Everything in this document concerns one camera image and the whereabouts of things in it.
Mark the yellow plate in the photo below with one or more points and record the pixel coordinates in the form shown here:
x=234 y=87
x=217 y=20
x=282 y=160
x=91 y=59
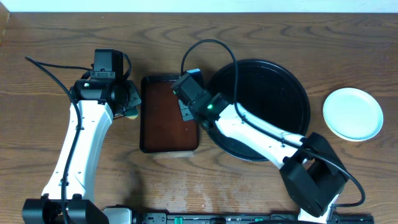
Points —
x=333 y=130

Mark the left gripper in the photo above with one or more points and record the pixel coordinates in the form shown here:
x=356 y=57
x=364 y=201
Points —
x=133 y=98

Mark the cardboard box corner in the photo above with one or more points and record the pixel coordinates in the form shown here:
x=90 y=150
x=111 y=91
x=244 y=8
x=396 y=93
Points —
x=4 y=20

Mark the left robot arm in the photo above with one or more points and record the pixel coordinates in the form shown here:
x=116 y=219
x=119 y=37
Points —
x=70 y=190

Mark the light green plate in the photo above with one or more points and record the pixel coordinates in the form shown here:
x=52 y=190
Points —
x=353 y=113

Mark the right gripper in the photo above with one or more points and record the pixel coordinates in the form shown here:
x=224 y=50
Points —
x=184 y=112

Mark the green yellow sponge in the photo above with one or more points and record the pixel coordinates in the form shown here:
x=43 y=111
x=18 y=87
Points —
x=132 y=113

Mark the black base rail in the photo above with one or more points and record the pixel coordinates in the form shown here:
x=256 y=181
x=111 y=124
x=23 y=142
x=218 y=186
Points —
x=163 y=218

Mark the round black tray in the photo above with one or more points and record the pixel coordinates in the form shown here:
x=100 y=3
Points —
x=268 y=91

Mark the rectangular brown water tray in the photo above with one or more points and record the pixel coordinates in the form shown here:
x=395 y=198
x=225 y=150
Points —
x=162 y=127

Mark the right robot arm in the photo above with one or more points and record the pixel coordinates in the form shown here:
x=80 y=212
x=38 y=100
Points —
x=311 y=171

